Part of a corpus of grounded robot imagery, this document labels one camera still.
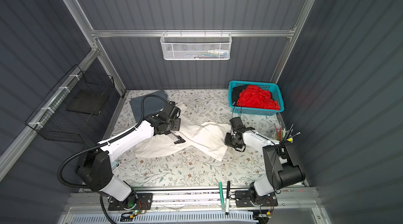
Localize white t-shirt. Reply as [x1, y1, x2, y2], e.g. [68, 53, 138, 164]
[131, 115, 230, 161]

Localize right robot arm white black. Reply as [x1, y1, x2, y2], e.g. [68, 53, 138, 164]
[224, 117, 305, 207]

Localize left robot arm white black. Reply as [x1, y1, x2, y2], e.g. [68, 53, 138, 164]
[76, 102, 181, 202]

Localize folded grey-blue t-shirt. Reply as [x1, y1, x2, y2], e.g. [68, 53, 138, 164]
[129, 90, 168, 123]

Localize white pen cup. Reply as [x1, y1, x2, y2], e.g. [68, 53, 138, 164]
[273, 125, 301, 143]

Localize red t-shirt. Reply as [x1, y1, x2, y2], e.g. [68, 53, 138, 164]
[236, 85, 280, 111]

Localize black t-shirt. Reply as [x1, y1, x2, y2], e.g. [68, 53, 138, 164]
[231, 85, 248, 106]

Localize green marker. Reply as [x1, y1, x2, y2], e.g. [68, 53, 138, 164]
[218, 182, 225, 211]

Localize black marker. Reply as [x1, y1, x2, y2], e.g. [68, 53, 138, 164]
[225, 181, 231, 216]

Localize teal plastic basket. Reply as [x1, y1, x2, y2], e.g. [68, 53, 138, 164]
[228, 80, 284, 116]

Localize white bottle in mesh basket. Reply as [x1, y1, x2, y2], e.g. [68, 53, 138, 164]
[207, 49, 229, 57]

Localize white wire mesh basket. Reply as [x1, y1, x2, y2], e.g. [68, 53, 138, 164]
[160, 34, 233, 61]

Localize black wire wall basket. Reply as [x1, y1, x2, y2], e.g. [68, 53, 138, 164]
[25, 69, 119, 147]

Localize black corrugated cable conduit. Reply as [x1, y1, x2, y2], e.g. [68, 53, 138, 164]
[57, 94, 169, 224]

